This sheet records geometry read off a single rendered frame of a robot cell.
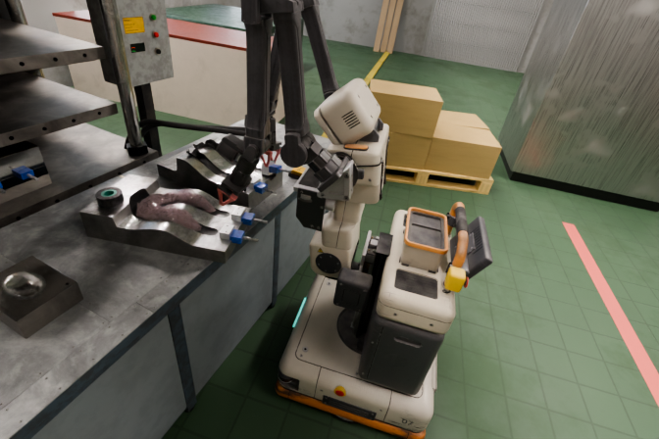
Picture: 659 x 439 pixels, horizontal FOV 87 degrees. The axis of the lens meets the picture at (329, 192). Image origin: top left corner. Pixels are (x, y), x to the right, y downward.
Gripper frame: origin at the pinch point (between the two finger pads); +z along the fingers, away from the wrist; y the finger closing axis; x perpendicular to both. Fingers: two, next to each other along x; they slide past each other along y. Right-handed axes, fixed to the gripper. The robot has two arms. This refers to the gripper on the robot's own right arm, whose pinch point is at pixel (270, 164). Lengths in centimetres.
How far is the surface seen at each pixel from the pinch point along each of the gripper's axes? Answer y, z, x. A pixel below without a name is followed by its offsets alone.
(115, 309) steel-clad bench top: 73, 26, -5
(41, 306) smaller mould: 85, 20, -14
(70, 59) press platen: 30, -40, -73
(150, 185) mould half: 36.1, 4.5, -30.3
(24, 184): 53, 7, -80
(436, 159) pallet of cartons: -210, 39, 47
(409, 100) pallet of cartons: -185, -15, 20
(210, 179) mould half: 17.0, 5.6, -18.4
